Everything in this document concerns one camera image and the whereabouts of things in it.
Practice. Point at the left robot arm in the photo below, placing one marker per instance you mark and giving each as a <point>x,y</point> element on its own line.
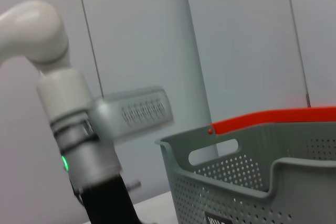
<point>60,98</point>

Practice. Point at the grey perforated storage basket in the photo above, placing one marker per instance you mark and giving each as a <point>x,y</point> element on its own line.
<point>236,182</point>

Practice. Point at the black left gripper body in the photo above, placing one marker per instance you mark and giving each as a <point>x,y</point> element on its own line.
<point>107,203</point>

